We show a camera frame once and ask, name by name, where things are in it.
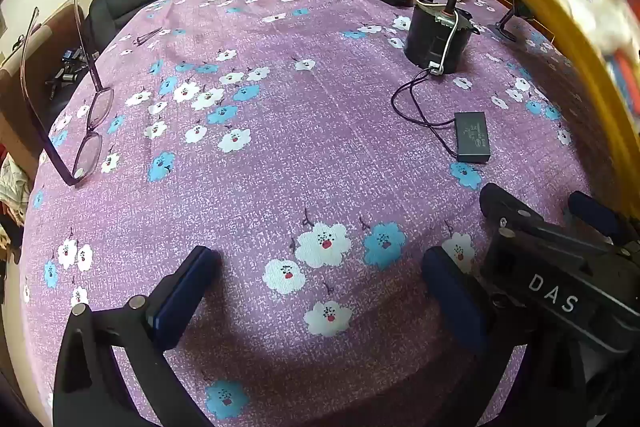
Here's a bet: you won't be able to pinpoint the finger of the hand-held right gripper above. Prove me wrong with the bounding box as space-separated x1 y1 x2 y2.
567 191 632 249
479 183 618 258

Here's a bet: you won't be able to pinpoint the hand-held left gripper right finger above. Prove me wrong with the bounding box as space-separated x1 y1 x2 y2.
421 247 588 427

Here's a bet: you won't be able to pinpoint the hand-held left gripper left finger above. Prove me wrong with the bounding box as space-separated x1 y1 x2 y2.
52 246 222 427

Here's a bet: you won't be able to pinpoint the yellow shallow tray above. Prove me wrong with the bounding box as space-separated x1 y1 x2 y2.
482 0 640 228

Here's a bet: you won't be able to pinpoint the small black capacitor box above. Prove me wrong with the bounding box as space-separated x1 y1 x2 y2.
452 112 492 164

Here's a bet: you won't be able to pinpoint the black phone stand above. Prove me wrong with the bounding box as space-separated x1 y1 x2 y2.
494 7 532 42

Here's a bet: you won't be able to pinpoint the black cylindrical motor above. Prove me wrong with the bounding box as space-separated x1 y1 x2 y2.
404 0 481 75

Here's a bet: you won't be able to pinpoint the crumpled white cloth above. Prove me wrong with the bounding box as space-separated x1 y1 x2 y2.
0 154 31 228

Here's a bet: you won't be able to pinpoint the pile of dark small parts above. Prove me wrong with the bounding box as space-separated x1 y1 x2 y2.
45 47 91 100

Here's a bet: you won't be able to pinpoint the brown upholstered chair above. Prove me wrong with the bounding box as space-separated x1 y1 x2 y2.
0 2 96 158

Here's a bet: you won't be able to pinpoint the thin black cable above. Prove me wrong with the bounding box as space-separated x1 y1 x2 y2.
391 66 460 155

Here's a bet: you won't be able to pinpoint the purple frame eyeglasses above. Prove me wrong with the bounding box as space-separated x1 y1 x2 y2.
19 0 117 188

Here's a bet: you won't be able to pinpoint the small thin metal frame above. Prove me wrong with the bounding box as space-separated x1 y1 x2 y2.
134 27 164 46

